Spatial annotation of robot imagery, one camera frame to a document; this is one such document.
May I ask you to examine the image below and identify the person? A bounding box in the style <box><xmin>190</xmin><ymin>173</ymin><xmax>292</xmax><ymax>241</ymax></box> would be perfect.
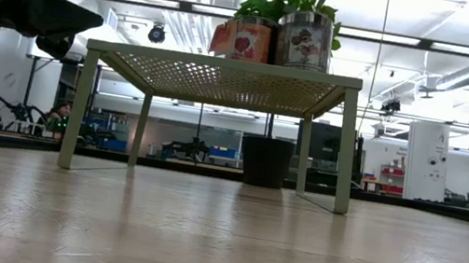
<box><xmin>42</xmin><ymin>97</ymin><xmax>75</xmax><ymax>143</ymax></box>

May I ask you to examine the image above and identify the black ceiling spotlight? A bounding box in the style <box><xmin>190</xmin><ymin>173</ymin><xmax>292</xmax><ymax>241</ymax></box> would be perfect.
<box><xmin>378</xmin><ymin>96</ymin><xmax>404</xmax><ymax>119</ymax></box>
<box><xmin>146</xmin><ymin>22</ymin><xmax>168</xmax><ymax>46</ymax></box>

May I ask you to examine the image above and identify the blue crate stack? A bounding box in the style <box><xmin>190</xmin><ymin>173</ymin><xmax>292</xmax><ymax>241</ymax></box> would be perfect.
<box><xmin>83</xmin><ymin>113</ymin><xmax>132</xmax><ymax>154</ymax></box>

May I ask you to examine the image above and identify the pale green perforated metal shelf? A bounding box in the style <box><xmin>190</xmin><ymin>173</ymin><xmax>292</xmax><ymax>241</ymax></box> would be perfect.
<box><xmin>56</xmin><ymin>33</ymin><xmax>370</xmax><ymax>216</ymax></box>

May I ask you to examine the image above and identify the black background robot stand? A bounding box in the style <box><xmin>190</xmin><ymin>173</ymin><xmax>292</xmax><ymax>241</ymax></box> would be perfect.
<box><xmin>159</xmin><ymin>131</ymin><xmax>214</xmax><ymax>166</ymax></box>

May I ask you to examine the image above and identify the orange heart print tin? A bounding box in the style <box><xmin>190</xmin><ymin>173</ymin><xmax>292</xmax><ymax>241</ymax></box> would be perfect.
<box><xmin>207</xmin><ymin>8</ymin><xmax>281</xmax><ymax>66</ymax></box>

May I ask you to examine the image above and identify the blue storage bin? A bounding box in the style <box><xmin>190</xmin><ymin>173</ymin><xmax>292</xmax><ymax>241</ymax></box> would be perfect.
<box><xmin>208</xmin><ymin>145</ymin><xmax>239</xmax><ymax>161</ymax></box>

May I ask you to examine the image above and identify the black plant pot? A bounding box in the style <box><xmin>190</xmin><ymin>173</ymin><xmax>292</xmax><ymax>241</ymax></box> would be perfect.
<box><xmin>234</xmin><ymin>133</ymin><xmax>298</xmax><ymax>192</ymax></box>

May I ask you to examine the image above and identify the silver floral print tin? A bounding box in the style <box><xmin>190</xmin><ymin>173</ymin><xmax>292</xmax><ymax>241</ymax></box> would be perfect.
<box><xmin>271</xmin><ymin>6</ymin><xmax>338</xmax><ymax>75</ymax></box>

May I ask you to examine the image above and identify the black cabinet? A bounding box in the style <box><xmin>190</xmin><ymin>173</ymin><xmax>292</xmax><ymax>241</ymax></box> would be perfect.
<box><xmin>292</xmin><ymin>118</ymin><xmax>345</xmax><ymax>175</ymax></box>

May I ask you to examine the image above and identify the red parts shelf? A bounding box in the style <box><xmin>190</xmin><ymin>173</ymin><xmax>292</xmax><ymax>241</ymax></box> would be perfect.
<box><xmin>376</xmin><ymin>162</ymin><xmax>408</xmax><ymax>196</ymax></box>

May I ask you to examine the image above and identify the white kiosk column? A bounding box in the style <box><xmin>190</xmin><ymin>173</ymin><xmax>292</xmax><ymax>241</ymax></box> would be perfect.
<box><xmin>398</xmin><ymin>118</ymin><xmax>456</xmax><ymax>205</ymax></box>

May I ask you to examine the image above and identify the black support post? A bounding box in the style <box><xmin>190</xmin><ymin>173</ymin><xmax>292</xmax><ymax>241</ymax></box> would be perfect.
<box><xmin>19</xmin><ymin>55</ymin><xmax>39</xmax><ymax>133</ymax></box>

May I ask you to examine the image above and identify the thin hanging cable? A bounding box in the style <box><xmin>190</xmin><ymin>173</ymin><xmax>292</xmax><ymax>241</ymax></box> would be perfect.
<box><xmin>356</xmin><ymin>0</ymin><xmax>392</xmax><ymax>135</ymax></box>

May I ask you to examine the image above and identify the black overhead frame beam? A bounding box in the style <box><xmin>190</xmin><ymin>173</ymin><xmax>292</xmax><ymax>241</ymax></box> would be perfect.
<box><xmin>104</xmin><ymin>0</ymin><xmax>469</xmax><ymax>58</ymax></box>

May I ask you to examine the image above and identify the black table edge rail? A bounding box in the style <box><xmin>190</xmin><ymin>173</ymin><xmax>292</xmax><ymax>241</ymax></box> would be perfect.
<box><xmin>0</xmin><ymin>131</ymin><xmax>469</xmax><ymax>227</ymax></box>

